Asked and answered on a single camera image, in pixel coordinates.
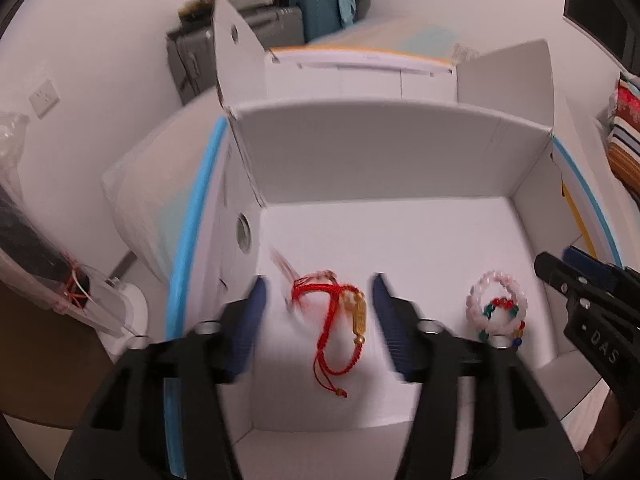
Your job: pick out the clear plastic bag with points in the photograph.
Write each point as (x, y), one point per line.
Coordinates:
(31, 264)

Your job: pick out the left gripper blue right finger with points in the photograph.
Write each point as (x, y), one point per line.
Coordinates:
(397, 318)

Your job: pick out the white round device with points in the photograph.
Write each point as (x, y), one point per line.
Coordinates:
(123, 314)

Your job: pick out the person right hand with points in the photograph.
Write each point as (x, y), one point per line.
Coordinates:
(603, 437)

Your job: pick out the teal suitcase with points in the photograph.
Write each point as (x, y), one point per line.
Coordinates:
(324, 17)

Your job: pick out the white wall socket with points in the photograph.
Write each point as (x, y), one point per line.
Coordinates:
(44, 98)

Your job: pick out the striped red brown pillow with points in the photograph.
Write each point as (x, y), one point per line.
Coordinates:
(622, 143)

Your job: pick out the dark window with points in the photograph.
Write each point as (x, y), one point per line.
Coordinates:
(614, 24)

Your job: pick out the open blue yellow cardboard box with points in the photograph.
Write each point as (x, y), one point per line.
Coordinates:
(364, 161)

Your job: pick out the red cord bracelet gold bar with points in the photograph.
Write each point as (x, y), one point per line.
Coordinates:
(342, 302)

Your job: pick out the grey suitcase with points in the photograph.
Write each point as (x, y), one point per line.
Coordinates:
(195, 47)

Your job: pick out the dark clutter on suitcase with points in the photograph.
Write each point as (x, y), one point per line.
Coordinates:
(193, 10)

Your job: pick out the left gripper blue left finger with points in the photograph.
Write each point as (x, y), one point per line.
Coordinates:
(240, 321)

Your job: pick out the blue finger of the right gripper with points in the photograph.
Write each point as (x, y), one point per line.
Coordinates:
(582, 261)

